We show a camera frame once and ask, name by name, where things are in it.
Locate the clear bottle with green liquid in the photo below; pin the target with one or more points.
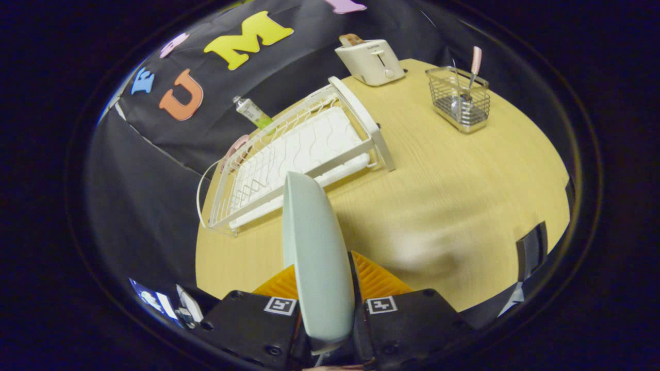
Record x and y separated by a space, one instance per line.
251 111

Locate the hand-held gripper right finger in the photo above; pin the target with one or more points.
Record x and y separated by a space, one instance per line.
407 324

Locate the pink plate with food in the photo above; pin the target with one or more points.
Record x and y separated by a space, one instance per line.
234 149

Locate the pale green plate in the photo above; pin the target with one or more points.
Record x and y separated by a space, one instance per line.
317 257

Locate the brown bread slice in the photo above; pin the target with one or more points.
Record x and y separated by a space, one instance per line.
351 39

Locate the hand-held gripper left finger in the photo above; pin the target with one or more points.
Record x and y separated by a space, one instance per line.
252 330

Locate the cream toaster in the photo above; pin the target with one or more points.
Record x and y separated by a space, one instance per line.
368 64

